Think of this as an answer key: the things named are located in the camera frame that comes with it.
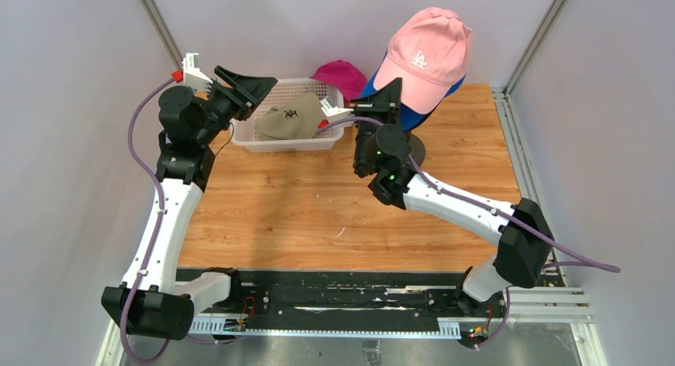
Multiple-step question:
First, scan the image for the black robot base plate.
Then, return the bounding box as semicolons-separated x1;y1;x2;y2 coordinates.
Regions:
174;267;523;333

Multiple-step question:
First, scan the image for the black baseball cap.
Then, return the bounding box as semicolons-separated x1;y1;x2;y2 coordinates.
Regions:
416;111;434;128

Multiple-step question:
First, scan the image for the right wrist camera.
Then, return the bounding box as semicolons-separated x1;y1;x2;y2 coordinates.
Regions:
318;96;353;129

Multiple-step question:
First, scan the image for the khaki baseball cap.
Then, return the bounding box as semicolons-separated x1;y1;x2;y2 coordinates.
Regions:
255;92;324;140

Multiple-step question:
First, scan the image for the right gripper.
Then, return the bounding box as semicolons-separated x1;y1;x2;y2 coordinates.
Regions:
345;79;400;174

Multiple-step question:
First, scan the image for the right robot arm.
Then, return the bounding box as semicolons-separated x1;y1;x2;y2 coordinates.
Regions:
352;79;554;316

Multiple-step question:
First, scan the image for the magenta baseball cap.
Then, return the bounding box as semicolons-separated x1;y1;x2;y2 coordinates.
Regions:
310;60;368;100

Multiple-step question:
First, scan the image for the dark wooden mannequin stand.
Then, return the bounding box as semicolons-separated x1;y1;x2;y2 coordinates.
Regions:
405;131;426;166

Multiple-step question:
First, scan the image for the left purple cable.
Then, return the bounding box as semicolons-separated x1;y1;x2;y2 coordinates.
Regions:
119;77;178;364

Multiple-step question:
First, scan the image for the light pink baseball cap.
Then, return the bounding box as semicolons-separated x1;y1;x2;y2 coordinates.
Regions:
373;7;473;115

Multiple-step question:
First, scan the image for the aluminium frame rail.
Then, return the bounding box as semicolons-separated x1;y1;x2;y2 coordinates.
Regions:
103;278;597;348

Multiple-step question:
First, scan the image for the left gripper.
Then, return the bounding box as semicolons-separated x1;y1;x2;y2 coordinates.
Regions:
193;67;276;146

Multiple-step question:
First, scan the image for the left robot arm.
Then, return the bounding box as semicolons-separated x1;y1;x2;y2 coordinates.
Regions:
101;66;277;341

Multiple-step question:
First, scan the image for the white plastic basket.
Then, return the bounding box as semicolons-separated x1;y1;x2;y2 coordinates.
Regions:
232;78;344;153

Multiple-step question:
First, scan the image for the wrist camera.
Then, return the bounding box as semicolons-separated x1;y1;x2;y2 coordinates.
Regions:
171;53;213;94
318;96;353;129

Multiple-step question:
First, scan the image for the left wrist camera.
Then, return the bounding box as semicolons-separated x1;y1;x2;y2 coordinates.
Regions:
171;53;213;94

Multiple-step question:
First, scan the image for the blue baseball cap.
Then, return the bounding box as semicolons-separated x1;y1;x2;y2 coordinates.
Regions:
359;72;466;131

